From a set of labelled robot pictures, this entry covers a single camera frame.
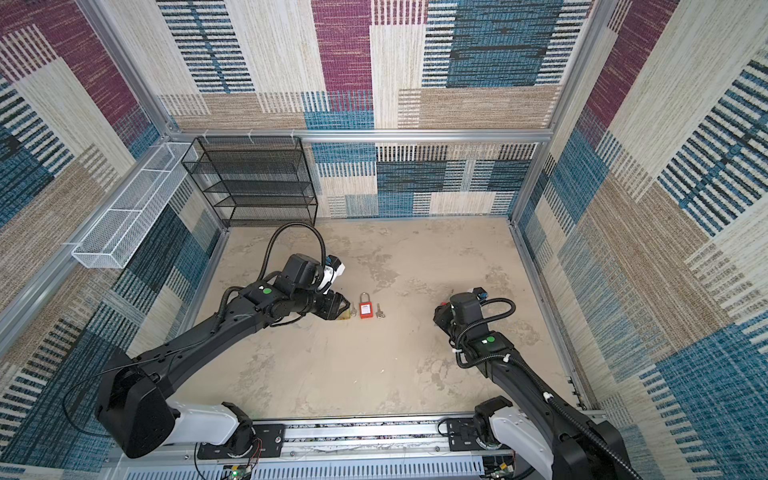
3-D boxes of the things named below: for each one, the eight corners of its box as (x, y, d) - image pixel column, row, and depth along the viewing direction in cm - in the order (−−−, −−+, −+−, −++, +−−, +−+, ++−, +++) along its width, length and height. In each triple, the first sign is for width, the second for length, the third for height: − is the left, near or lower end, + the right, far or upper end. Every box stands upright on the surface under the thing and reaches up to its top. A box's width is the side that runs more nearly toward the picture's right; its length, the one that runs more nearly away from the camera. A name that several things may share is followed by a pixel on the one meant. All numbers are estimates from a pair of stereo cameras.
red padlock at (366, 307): (359, 318, 97) (358, 314, 95) (360, 296, 102) (360, 292, 100) (373, 318, 97) (373, 314, 95) (374, 296, 102) (373, 292, 100)
